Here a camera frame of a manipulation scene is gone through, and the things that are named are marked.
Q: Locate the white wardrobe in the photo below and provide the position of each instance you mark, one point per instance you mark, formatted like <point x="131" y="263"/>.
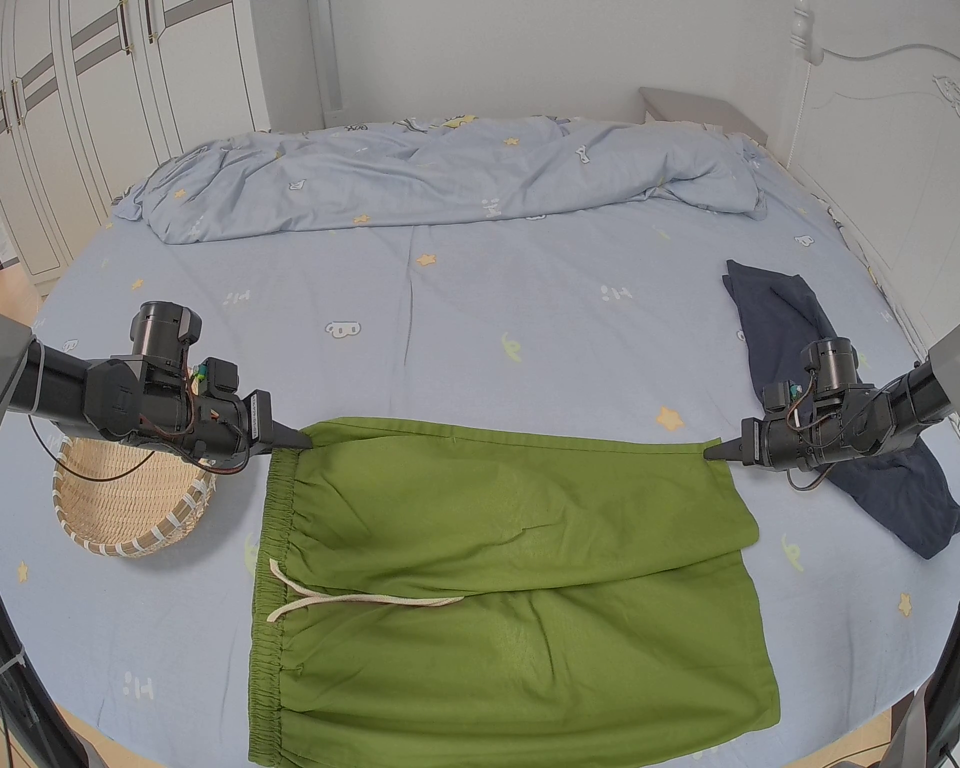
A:
<point x="112" y="112"/>

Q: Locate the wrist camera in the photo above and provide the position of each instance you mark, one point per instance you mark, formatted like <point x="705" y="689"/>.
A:
<point x="221" y="375"/>
<point x="777" y="394"/>

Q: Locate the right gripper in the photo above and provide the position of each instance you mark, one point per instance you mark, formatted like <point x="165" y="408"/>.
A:
<point x="780" y="442"/>

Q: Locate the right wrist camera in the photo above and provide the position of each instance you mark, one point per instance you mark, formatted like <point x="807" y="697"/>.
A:
<point x="777" y="394"/>

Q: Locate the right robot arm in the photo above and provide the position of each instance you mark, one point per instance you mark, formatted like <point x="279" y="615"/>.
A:
<point x="870" y="424"/>

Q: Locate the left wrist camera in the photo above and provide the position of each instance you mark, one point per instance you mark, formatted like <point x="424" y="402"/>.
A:
<point x="221" y="375"/>

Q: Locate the dark blue garment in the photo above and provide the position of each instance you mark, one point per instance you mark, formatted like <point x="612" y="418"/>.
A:
<point x="772" y="322"/>

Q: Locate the pale blue quilt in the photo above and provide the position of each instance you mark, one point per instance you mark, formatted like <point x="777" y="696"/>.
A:
<point x="420" y="180"/>

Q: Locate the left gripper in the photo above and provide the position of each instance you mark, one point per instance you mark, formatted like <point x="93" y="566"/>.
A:
<point x="225" y="427"/>

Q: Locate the bed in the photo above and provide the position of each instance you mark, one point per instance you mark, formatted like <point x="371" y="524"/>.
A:
<point x="480" y="330"/>

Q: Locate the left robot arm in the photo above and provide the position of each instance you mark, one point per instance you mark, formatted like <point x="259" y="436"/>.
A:
<point x="67" y="390"/>

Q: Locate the green shorts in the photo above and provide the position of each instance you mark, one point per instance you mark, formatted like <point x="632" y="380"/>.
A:
<point x="510" y="600"/>

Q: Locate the round woven basket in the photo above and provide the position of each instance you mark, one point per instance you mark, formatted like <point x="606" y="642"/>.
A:
<point x="120" y="510"/>

